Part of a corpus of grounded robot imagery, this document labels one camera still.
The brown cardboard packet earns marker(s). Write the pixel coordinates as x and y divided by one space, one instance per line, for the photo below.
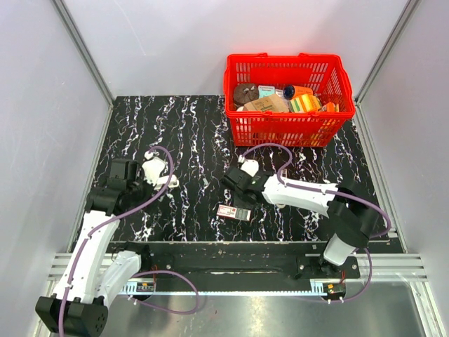
271 103

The yellow green striped box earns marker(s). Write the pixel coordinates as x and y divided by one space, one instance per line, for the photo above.
305 103

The small white stapler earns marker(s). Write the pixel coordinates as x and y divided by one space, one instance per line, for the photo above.
172 181

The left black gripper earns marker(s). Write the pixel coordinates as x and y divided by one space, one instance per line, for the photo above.
149 187

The black mounting base plate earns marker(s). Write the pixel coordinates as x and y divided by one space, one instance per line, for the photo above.
293 259

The orange small packet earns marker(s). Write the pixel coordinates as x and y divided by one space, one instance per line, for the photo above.
329 107

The brown round item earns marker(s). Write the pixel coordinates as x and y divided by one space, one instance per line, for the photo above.
245 93

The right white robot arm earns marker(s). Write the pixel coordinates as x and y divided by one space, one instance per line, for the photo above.
353 218

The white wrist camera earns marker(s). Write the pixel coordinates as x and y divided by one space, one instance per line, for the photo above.
153 168
250 166

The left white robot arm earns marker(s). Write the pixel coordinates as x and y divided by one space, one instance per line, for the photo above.
79 304

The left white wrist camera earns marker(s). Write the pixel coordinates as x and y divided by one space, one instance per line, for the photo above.
153 168

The red white staple box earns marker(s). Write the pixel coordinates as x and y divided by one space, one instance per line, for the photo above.
233 213

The orange bottle blue cap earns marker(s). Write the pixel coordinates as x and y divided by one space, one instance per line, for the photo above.
293 91

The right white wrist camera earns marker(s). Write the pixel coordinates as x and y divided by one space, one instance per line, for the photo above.
250 166

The red plastic basket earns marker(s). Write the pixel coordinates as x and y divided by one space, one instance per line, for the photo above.
323 73

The teal white box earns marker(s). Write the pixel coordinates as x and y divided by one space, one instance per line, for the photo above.
265 91

